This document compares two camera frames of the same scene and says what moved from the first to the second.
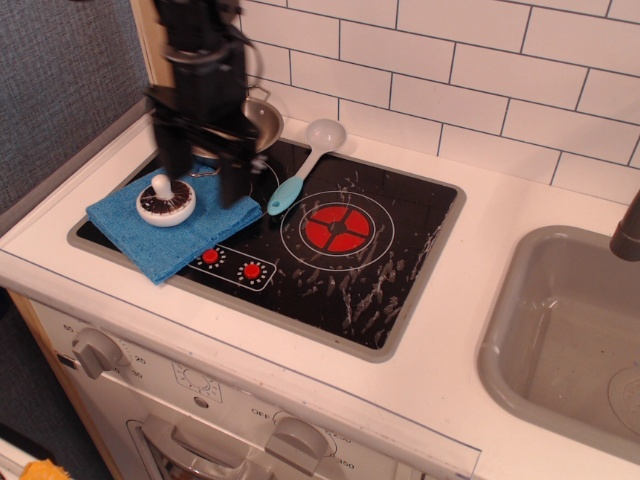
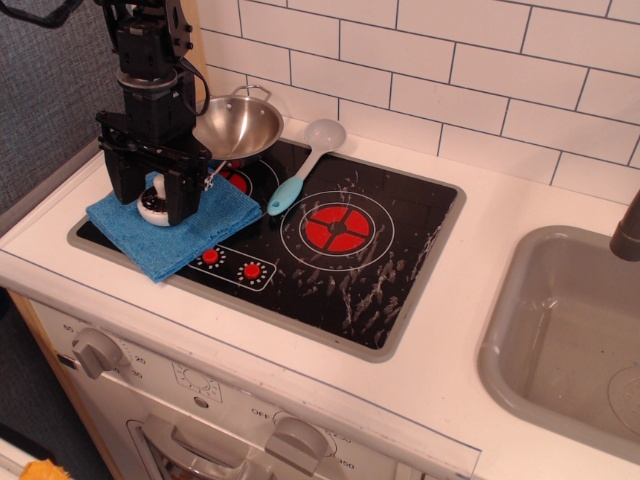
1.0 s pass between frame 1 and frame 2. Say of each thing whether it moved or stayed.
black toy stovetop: stayed
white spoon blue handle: stayed
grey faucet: stayed
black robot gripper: moved
